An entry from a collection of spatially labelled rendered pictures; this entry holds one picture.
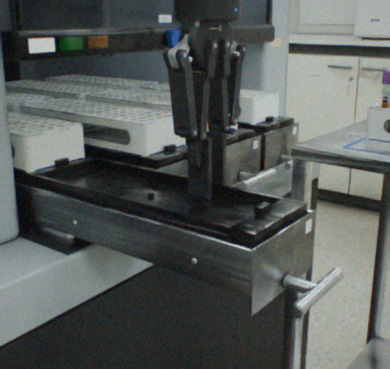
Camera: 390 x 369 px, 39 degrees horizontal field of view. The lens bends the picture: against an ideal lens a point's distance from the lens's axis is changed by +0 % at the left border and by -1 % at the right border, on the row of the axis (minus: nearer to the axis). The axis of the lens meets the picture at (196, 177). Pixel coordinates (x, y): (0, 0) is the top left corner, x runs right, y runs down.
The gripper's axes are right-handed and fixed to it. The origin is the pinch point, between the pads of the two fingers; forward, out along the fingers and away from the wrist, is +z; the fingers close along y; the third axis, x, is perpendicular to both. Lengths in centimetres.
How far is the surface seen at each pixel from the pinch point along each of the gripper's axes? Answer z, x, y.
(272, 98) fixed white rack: -1.3, -15.1, -43.2
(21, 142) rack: -1.3, -23.0, 9.5
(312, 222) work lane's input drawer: 4.8, 13.3, -1.3
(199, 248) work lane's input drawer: 5.1, 7.2, 11.3
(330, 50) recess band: 1, -83, -229
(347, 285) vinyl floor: 85, -31, -139
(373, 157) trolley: 2.4, 12.1, -23.5
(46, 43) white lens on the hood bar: -13.9, -17.7, 8.4
